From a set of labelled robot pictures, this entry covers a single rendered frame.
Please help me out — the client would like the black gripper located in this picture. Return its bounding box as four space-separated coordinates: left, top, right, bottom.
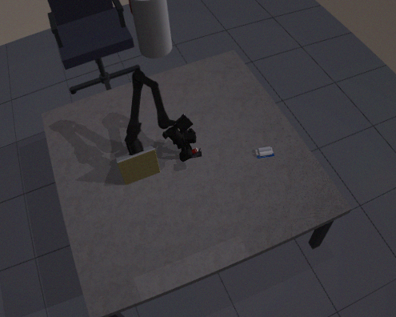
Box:
173 130 194 162

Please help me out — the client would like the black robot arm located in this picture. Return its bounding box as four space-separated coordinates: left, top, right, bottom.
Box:
124 70 196 155

